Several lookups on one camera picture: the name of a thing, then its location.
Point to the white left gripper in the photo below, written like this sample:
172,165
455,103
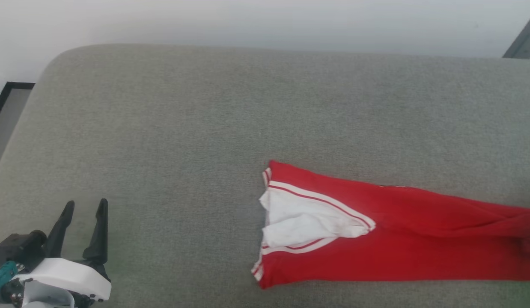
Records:
68,276

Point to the red and white shirt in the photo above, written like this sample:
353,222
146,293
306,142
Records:
397,239

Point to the black framed floor panel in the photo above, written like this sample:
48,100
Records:
4,102

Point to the grey fabric sofa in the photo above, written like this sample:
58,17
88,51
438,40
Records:
248,119

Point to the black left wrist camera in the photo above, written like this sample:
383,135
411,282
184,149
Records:
21,248

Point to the dark grey metal frame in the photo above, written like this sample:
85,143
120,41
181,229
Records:
524,38

